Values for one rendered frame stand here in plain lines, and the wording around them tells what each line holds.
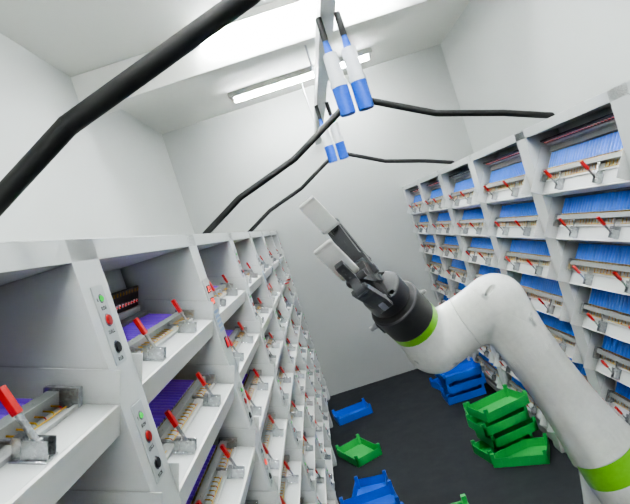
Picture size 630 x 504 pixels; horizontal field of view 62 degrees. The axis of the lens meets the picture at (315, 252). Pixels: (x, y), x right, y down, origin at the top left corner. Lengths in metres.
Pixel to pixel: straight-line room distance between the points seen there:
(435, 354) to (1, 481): 0.65
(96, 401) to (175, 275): 0.72
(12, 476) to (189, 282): 0.93
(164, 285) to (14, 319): 0.70
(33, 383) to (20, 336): 0.07
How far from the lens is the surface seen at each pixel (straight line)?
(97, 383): 0.83
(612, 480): 1.06
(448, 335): 0.94
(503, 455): 3.42
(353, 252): 0.87
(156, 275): 1.51
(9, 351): 0.87
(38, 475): 0.64
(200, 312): 1.49
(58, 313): 0.83
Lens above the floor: 1.60
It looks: 2 degrees down
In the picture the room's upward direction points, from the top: 18 degrees counter-clockwise
